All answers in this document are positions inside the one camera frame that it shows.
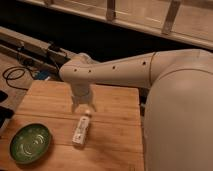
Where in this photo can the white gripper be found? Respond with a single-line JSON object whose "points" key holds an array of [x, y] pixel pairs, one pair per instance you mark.
{"points": [[82, 94]]}

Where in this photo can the green ceramic bowl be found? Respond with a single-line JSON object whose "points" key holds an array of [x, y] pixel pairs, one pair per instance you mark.
{"points": [[30, 143]]}

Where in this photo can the white plastic bottle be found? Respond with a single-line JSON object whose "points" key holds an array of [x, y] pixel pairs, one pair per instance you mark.
{"points": [[81, 129]]}

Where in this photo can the black power adapter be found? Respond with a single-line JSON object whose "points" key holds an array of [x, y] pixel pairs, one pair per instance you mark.
{"points": [[55, 48]]}

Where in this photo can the dark object at left edge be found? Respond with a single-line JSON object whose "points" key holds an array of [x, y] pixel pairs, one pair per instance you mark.
{"points": [[5, 113]]}

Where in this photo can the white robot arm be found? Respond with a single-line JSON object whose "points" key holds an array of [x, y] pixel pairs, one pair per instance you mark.
{"points": [[178, 121]]}

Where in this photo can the blue small object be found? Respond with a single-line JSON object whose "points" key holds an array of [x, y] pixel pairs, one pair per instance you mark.
{"points": [[42, 75]]}

